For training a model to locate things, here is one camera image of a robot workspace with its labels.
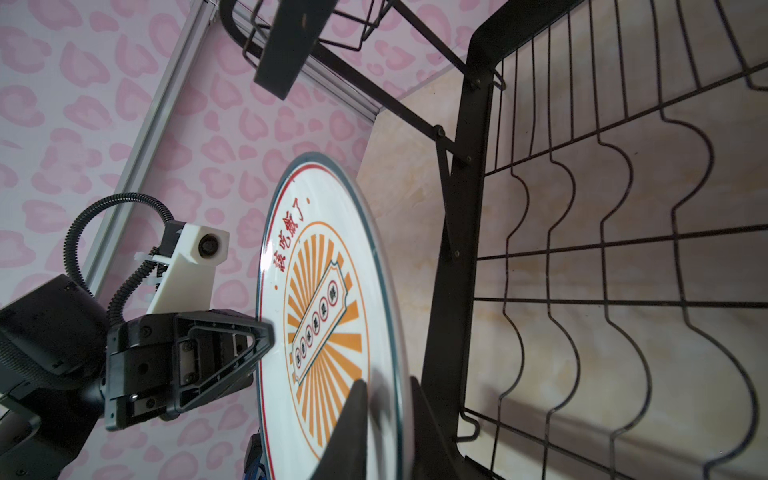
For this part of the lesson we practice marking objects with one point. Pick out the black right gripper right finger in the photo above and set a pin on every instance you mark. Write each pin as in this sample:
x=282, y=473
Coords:
x=434, y=456

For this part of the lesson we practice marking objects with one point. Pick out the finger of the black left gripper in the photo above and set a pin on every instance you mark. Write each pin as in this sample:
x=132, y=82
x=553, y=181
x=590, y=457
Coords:
x=214, y=353

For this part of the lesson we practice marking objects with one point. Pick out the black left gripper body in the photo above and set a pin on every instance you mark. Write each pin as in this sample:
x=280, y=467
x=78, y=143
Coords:
x=138, y=371

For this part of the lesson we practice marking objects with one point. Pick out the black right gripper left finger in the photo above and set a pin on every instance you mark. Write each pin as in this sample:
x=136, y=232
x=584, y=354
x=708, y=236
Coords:
x=345, y=456

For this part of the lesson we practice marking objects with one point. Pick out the orange sunburst plate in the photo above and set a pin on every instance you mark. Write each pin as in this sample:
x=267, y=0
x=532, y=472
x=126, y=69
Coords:
x=325, y=287

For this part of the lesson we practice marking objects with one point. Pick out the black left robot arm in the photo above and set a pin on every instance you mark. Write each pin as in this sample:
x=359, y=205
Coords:
x=53, y=354

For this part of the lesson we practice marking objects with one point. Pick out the black two-tier dish rack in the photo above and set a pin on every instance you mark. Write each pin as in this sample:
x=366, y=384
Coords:
x=600, y=304

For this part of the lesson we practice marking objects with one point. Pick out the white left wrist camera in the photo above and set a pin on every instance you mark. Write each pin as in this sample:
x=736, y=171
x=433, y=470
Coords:
x=191, y=254

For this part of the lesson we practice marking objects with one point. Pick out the diagonal aluminium frame bar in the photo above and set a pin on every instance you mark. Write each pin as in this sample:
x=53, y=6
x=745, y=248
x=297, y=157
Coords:
x=150, y=136

